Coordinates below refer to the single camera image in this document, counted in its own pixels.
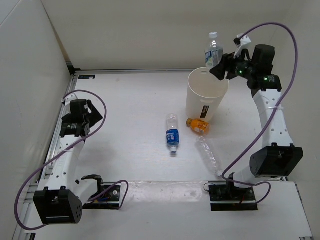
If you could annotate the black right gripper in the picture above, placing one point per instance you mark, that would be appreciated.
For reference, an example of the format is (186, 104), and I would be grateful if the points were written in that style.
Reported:
(227, 63)

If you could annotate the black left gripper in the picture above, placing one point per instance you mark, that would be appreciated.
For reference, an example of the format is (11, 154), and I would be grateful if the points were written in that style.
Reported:
(94, 116)

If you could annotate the small green label water bottle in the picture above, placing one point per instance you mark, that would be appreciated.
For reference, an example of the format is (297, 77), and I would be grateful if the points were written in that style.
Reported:
(213, 52)

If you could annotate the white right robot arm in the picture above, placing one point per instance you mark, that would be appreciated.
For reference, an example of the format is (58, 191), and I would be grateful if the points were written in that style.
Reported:
(278, 156)

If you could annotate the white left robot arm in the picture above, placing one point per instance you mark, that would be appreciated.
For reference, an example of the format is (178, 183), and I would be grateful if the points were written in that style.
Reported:
(63, 196)

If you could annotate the white plastic bin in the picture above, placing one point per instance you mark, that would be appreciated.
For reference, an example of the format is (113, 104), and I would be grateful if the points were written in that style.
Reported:
(204, 94)

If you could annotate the orange juice bottle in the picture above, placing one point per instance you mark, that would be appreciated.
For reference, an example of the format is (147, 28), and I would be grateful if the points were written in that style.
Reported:
(199, 126)

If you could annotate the blue label plastic bottle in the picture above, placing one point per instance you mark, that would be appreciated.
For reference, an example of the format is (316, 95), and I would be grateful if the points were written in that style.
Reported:
(172, 133)

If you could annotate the clear crushed plastic bottle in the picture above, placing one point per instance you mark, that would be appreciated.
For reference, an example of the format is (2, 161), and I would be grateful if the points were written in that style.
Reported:
(209, 156)

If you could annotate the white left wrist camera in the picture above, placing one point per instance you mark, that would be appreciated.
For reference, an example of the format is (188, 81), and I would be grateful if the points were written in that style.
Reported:
(66, 101)

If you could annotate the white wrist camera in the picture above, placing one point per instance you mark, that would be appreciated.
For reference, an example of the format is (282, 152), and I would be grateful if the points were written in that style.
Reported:
(242, 42)
(66, 101)

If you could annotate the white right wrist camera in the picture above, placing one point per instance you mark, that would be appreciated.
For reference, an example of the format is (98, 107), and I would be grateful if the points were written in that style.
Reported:
(242, 42)

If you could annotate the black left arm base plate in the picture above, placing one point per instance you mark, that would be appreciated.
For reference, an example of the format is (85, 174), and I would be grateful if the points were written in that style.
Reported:
(109, 201)

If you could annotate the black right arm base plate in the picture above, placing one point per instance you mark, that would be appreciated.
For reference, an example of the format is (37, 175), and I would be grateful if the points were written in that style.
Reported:
(224, 198)

